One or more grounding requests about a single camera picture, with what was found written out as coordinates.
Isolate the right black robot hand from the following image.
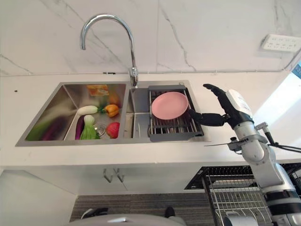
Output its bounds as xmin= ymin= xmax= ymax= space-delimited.
xmin=189 ymin=83 xmax=254 ymax=129

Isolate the grey sink drain rack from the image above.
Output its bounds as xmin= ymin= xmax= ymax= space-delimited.
xmin=147 ymin=85 xmax=205 ymax=143

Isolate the pink round plate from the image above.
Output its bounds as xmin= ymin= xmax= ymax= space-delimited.
xmin=151 ymin=92 xmax=190 ymax=120

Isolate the white mug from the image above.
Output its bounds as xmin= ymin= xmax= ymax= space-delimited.
xmin=222 ymin=211 xmax=259 ymax=226

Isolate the orange bell pepper toy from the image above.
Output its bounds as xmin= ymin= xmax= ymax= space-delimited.
xmin=102 ymin=104 xmax=119 ymax=118

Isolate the chrome gooseneck faucet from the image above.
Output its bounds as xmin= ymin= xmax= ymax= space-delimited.
xmin=79 ymin=14 xmax=139 ymax=87

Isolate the dark robot foot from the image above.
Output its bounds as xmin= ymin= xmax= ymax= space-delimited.
xmin=80 ymin=207 xmax=109 ymax=219
xmin=164 ymin=206 xmax=176 ymax=219

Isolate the chrome sink drain strainer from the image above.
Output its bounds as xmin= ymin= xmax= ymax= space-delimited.
xmin=94 ymin=124 xmax=109 ymax=137

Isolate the stainless steel double sink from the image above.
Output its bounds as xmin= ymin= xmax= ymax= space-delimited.
xmin=15 ymin=80 xmax=212 ymax=147

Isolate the white radish toy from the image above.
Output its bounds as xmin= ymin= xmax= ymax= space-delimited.
xmin=78 ymin=105 xmax=99 ymax=116

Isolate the green bok choy toy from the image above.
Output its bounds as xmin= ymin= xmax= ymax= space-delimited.
xmin=80 ymin=114 xmax=100 ymax=140

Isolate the purple eggplant toy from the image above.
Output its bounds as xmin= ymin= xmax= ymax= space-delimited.
xmin=75 ymin=115 xmax=86 ymax=140

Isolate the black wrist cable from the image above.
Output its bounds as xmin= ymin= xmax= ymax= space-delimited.
xmin=262 ymin=129 xmax=301 ymax=152

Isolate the white wall power strip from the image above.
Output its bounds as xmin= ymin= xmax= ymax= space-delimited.
xmin=260 ymin=33 xmax=301 ymax=53

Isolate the dishwasher wire rack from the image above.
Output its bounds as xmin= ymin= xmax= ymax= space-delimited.
xmin=201 ymin=166 xmax=301 ymax=226

